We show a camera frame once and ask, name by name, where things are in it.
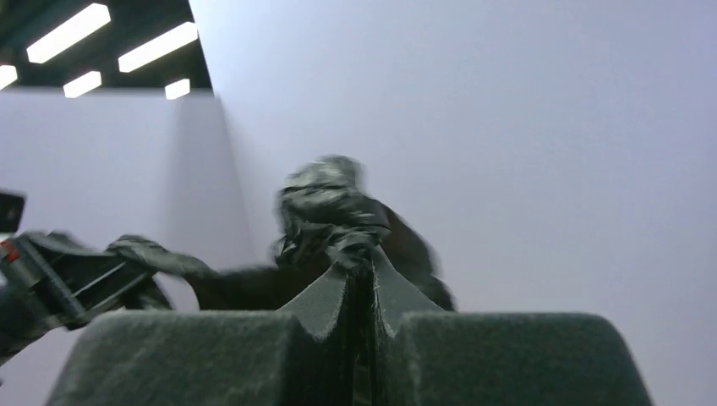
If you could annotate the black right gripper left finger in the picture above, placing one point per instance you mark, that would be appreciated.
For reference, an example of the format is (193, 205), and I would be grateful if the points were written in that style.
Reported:
(299, 355)

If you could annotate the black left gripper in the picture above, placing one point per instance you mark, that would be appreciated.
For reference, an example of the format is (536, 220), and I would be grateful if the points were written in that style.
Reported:
(48, 281)

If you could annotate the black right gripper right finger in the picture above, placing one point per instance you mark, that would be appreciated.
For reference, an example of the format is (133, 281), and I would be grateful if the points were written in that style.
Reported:
(425, 355)

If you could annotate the black plastic trash bag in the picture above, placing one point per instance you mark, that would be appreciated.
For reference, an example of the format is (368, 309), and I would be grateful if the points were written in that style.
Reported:
(326, 218)

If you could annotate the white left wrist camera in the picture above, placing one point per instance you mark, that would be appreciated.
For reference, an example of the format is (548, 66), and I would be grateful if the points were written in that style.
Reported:
(12, 205)

